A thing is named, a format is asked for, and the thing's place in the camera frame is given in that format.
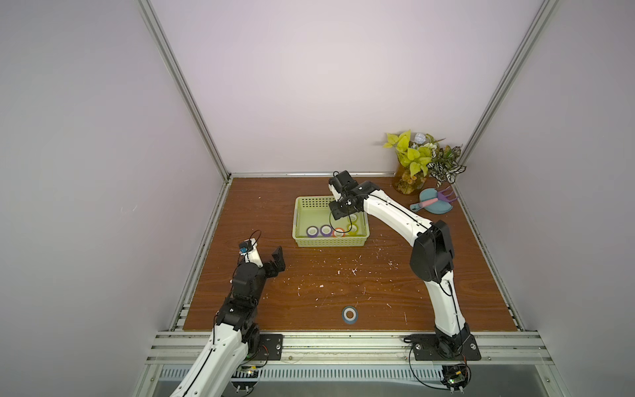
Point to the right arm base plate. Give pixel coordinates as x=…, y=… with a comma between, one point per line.
x=434, y=348

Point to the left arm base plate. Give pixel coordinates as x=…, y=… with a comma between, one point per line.
x=267, y=347

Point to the amber vase with flowers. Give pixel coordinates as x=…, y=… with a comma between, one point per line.
x=407, y=184

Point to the red tape roll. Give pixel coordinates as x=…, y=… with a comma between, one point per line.
x=338, y=233

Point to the right controller board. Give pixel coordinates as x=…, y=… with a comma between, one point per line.
x=456, y=377

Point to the left controller board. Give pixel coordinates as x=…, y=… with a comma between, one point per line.
x=245, y=380

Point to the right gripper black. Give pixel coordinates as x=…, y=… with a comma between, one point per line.
x=340, y=208

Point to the pink purple toy rake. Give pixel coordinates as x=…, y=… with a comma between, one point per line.
x=431, y=196

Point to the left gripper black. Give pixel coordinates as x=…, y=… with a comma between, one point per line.
x=278, y=264

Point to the green leafy plant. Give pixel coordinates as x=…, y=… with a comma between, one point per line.
x=422, y=152

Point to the green perforated storage basket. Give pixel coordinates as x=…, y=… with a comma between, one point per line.
x=314, y=211

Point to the blue tape roll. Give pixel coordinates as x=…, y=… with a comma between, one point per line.
x=350, y=315

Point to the controller board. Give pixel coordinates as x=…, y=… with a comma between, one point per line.
x=245, y=380
x=456, y=377

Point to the yellow tape roll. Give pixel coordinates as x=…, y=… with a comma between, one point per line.
x=353, y=229

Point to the purple tape roll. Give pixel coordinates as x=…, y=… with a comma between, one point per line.
x=326, y=230
x=313, y=232

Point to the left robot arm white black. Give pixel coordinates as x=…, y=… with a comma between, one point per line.
x=236, y=335

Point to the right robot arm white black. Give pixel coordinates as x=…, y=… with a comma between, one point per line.
x=432, y=252

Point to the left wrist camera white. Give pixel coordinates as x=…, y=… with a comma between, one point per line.
x=249, y=254

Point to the aluminium front rail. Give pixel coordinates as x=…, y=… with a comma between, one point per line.
x=364, y=347

